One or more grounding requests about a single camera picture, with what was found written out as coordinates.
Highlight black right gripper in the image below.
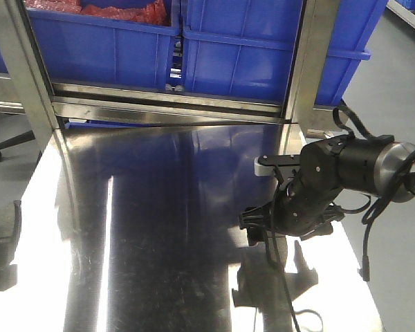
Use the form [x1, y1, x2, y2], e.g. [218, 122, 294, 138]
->
[239, 136, 348, 246]

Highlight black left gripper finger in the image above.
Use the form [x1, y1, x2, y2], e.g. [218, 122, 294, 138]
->
[0, 239, 17, 268]
[0, 264, 17, 291]

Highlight grey brake pad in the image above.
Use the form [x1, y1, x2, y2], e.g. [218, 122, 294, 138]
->
[0, 200, 21, 242]

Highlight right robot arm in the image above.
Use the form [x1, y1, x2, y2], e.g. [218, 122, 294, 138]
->
[239, 135, 415, 246]

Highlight stainless steel shelf rack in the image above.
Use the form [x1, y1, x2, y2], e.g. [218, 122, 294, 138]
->
[0, 0, 353, 163]

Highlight large right blue bin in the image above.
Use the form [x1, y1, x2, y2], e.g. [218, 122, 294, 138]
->
[181, 1, 387, 106]

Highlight left blue plastic bin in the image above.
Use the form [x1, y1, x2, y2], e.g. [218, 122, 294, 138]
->
[27, 1, 181, 89]

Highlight red plastic bags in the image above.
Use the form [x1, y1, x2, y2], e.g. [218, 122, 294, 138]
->
[24, 1, 168, 26]

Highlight background metal shelf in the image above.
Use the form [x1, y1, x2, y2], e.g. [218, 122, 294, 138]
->
[387, 1, 415, 30]

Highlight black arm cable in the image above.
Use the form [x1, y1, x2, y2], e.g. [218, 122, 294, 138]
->
[264, 102, 415, 332]

